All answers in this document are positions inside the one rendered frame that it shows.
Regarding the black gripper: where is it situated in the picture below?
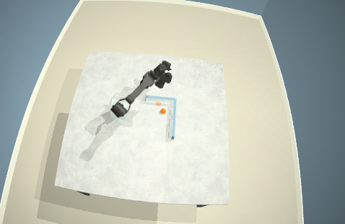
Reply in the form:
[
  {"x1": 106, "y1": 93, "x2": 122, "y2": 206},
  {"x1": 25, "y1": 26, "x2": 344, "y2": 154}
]
[{"x1": 154, "y1": 60, "x2": 172, "y2": 88}]

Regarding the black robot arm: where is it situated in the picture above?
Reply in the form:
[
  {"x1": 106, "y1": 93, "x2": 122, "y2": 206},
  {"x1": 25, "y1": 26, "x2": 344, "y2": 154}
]
[{"x1": 110, "y1": 63, "x2": 173, "y2": 118}]

